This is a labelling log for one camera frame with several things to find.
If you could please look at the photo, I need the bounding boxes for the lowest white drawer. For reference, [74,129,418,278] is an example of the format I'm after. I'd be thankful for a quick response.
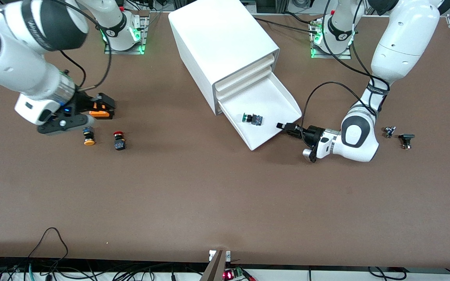
[218,72,302,151]

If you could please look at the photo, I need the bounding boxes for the green push button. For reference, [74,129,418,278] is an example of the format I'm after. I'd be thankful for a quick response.
[243,112,264,126]

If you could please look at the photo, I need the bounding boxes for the orange button box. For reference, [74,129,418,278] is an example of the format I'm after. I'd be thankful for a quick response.
[89,102,115,119]

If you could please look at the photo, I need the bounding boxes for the red push button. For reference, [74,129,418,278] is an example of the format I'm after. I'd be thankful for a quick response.
[113,131,127,151]

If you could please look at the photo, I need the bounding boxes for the white drawer cabinet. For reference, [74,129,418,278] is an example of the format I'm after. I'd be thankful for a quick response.
[168,0,280,116]

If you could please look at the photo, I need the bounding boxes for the circuit board with red light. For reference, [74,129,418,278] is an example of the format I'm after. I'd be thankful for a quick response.
[222,267,257,281]

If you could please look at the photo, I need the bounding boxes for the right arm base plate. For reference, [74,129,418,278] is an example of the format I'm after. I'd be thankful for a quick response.
[104,12,148,55]

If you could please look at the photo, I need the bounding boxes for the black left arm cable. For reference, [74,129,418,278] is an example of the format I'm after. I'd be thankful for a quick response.
[301,0,390,129]

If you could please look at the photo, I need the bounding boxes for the black flat-head switch part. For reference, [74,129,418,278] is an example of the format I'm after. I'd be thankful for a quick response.
[398,133,416,150]

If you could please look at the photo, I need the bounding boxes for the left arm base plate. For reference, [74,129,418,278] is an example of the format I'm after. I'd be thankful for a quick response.
[310,20,352,60]

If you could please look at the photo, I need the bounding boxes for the black cable behind cabinet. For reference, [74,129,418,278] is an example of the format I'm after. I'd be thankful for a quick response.
[254,17,321,35]

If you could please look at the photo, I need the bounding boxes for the black looped cable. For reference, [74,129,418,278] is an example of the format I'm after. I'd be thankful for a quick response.
[28,227,69,260]

